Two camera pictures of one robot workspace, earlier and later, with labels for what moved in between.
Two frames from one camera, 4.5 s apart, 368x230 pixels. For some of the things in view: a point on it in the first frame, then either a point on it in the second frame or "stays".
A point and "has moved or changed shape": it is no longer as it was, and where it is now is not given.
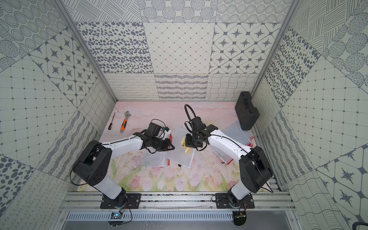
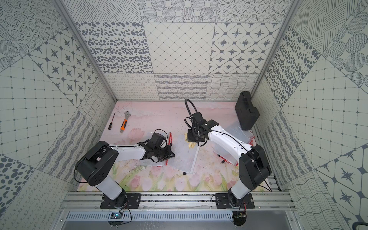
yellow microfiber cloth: x=188 y=150 has moved or changed shape
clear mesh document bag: x=234 y=131 stays
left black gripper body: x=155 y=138 -> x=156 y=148
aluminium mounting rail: x=178 y=201 stays
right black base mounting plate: x=224 y=201 stays
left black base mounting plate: x=126 y=201 stays
